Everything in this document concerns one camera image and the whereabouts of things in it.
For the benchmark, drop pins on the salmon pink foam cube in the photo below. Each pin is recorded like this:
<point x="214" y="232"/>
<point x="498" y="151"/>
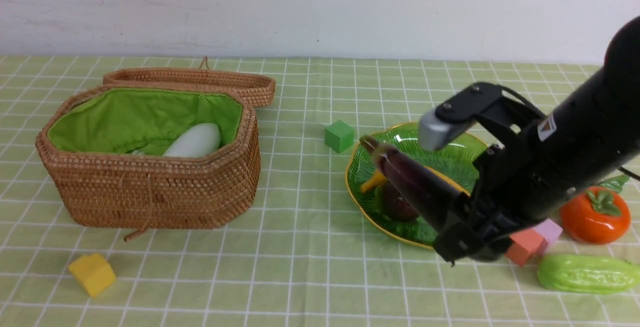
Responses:
<point x="525" y="245"/>

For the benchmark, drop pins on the purple eggplant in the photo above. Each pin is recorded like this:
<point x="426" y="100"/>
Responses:
<point x="427" y="193"/>

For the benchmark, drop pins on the woven wicker basket lid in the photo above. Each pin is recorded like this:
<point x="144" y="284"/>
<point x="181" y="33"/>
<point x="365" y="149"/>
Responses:
<point x="255" y="89"/>

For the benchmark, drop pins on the yellow banana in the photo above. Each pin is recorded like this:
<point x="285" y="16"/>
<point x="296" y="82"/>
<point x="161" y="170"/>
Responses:
<point x="378" y="179"/>

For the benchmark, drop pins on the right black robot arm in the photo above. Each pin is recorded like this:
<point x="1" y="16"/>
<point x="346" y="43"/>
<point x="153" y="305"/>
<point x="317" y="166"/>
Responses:
<point x="545" y="160"/>

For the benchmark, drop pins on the green checkered tablecloth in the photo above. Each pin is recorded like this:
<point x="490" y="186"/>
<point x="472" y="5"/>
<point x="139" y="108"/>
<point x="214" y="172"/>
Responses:
<point x="303" y="255"/>

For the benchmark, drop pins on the green foam cube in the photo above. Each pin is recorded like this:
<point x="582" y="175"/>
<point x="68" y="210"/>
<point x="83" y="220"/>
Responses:
<point x="339" y="136"/>

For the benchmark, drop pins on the green bitter gourd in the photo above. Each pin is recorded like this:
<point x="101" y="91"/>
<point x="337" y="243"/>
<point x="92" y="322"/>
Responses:
<point x="587" y="274"/>

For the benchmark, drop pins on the woven wicker basket green lining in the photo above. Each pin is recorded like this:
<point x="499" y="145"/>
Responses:
<point x="104" y="150"/>

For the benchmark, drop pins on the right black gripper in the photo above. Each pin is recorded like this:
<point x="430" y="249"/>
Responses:
<point x="504" y="200"/>

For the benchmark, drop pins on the green leaf-shaped glass plate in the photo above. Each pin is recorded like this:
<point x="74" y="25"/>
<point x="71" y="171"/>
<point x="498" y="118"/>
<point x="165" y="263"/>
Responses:
<point x="455" y="161"/>

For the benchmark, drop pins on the lilac foam cube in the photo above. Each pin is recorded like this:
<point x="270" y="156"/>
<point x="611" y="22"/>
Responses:
<point x="550" y="231"/>

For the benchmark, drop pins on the white radish with green leaves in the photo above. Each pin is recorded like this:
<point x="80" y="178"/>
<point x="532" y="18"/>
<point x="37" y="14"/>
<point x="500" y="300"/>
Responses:
<point x="195" y="142"/>

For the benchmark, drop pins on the dark purple mangosteen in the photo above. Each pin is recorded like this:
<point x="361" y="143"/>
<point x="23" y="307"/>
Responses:
<point x="395" y="205"/>

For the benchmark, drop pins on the orange persimmon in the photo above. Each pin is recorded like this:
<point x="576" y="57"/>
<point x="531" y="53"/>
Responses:
<point x="598" y="216"/>

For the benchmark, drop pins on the yellow foam block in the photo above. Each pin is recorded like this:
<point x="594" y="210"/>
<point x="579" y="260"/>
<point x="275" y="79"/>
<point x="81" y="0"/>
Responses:
<point x="93" y="273"/>

